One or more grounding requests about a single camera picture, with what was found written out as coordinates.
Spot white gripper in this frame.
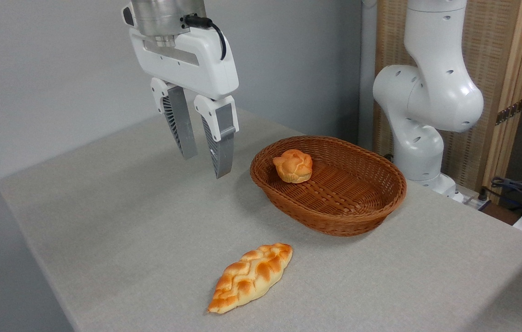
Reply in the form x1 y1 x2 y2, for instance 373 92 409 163
129 27 240 179

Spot long braided golden bread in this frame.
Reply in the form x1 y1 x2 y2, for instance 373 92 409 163
207 243 294 314

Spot round golden bread bun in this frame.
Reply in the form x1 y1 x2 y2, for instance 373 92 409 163
273 149 313 184

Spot brown wicker oval basket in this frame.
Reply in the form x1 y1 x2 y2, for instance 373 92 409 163
250 135 407 237

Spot white vertical pipe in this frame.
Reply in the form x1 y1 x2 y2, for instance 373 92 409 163
360 0 378 151

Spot white power strip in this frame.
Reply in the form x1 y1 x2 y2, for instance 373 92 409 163
460 193 490 211

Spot black screen hinge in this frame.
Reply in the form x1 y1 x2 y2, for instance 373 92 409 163
495 98 522 126

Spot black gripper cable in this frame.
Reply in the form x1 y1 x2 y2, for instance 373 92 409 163
183 14 228 61

